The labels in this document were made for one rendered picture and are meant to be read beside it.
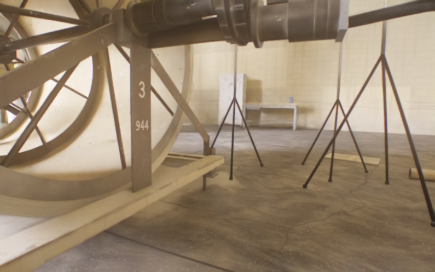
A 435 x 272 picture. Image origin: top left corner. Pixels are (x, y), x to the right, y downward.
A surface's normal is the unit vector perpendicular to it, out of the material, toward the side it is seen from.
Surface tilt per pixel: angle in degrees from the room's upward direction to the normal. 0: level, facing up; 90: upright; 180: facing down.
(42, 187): 90
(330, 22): 124
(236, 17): 138
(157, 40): 90
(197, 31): 90
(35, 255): 90
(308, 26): 131
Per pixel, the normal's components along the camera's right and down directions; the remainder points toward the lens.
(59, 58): 0.92, 0.07
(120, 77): -0.38, -0.03
